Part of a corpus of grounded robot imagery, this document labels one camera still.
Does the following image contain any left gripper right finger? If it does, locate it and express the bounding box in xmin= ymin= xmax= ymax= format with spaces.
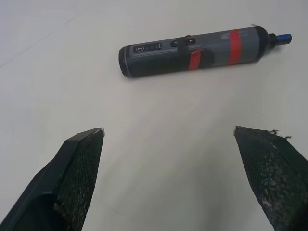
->
xmin=232 ymin=126 xmax=308 ymax=231

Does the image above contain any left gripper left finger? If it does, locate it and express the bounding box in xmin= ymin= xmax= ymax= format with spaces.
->
xmin=0 ymin=127 xmax=105 ymax=231

